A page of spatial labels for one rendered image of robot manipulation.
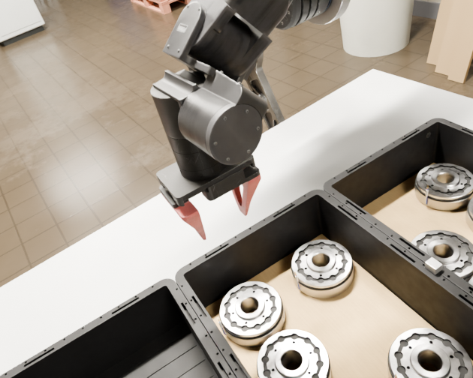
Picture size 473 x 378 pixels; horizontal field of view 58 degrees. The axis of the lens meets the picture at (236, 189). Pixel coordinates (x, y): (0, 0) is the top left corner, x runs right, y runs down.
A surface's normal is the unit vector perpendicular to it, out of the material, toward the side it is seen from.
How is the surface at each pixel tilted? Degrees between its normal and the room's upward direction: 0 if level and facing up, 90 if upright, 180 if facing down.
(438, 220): 0
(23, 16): 90
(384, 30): 93
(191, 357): 0
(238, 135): 90
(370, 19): 94
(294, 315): 0
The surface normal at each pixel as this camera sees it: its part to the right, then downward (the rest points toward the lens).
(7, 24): 0.61, 0.40
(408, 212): -0.21, -0.75
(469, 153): -0.84, 0.47
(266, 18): 0.36, 0.71
